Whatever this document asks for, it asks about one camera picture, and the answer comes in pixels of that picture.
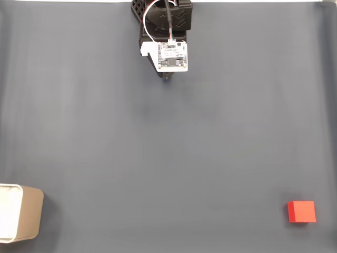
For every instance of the red cube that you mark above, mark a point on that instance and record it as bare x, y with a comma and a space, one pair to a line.
302, 212

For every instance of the beige box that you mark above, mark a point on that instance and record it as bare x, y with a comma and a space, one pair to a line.
29, 213

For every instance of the white camera circuit board mount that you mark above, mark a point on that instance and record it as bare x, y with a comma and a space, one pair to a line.
173, 56

